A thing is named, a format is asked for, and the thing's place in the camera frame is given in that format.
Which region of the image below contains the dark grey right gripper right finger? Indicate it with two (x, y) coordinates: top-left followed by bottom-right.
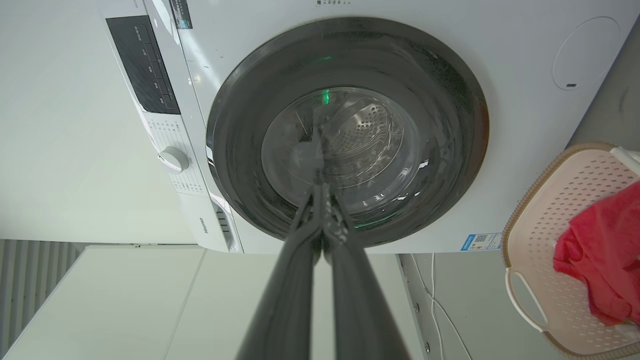
(320, 181), (412, 360)

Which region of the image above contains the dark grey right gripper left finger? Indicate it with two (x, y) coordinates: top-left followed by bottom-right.
(235, 170), (325, 360)

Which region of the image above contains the pink perforated laundry basket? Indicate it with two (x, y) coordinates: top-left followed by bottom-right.
(501, 142), (640, 359)

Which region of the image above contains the blue energy label sticker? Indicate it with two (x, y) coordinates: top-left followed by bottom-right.
(460, 232), (503, 252)

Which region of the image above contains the white cabinet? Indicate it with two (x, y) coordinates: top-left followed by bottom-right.
(0, 244), (426, 360)

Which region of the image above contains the white washing machine control knob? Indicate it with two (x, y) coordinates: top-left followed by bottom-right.
(157, 146), (190, 174)

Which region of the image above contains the dark round washing machine door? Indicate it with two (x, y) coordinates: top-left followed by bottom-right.
(205, 16), (490, 249)

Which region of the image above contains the white front-load washing machine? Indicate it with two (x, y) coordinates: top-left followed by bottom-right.
(98, 0), (640, 255)

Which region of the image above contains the red garment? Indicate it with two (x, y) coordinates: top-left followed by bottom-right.
(552, 180), (640, 327)

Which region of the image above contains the white power cable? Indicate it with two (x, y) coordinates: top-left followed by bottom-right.
(411, 253), (473, 360)

